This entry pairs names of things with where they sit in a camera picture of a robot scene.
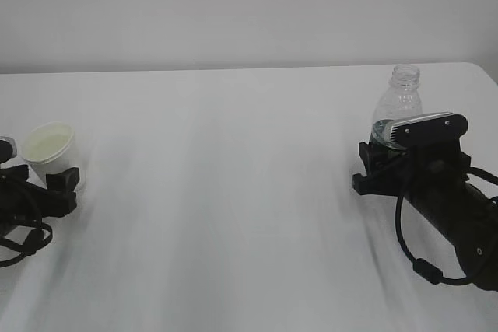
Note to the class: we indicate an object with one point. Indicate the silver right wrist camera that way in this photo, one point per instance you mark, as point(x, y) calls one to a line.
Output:
point(425, 129)

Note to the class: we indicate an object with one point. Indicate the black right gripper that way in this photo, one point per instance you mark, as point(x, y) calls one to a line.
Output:
point(422, 173)

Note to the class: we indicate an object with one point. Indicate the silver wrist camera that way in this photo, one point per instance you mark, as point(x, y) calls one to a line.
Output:
point(8, 149)
point(425, 129)

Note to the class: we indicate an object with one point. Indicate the white paper cup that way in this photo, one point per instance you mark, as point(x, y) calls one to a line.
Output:
point(51, 149)

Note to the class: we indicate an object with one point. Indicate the clear plastic water bottle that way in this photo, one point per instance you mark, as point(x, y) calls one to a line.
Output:
point(400, 100)

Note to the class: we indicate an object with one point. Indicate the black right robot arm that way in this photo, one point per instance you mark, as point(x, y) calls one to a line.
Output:
point(470, 228)

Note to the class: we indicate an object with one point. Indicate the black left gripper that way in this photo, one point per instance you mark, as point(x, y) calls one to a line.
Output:
point(22, 200)

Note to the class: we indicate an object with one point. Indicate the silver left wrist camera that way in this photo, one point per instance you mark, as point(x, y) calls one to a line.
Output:
point(8, 149)

